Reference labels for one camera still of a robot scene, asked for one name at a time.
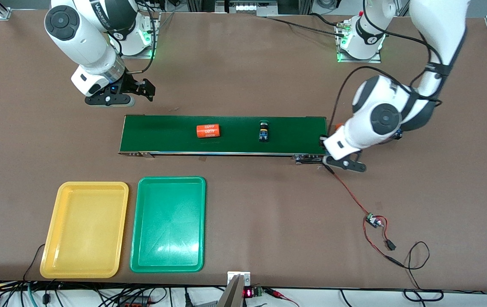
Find green belt conveyor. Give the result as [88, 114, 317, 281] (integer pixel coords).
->
[118, 114, 330, 165]

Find small motor controller board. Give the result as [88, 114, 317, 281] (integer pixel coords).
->
[365, 212, 385, 229]

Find silver electronics box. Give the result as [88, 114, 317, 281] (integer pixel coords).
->
[226, 0, 278, 17]

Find green plastic tray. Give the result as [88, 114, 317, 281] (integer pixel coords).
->
[130, 176, 207, 273]

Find yellow plastic tray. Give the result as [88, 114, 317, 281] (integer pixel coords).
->
[40, 181, 129, 279]

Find red clip lead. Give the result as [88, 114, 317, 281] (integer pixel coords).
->
[265, 288, 300, 307]

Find orange power strip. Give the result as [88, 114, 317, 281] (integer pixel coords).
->
[117, 295, 152, 307]

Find red and black conveyor wire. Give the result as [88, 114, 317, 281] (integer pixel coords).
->
[324, 164, 407, 268]

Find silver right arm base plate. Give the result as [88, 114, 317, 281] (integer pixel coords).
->
[111, 13, 160, 59]

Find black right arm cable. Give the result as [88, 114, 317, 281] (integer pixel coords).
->
[117, 0, 160, 86]

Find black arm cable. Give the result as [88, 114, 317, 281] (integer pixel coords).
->
[332, 0, 444, 128]
[117, 0, 160, 86]

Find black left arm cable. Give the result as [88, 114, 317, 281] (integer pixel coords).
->
[332, 0, 444, 128]

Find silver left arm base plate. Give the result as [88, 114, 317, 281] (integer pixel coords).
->
[336, 21, 382, 64]

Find long black table cable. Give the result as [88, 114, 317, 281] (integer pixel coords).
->
[265, 16, 342, 35]

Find looped thin black cable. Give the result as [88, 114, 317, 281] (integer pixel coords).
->
[403, 241, 444, 302]

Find silver camera mount bracket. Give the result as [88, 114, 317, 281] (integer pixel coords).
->
[217, 271, 251, 307]

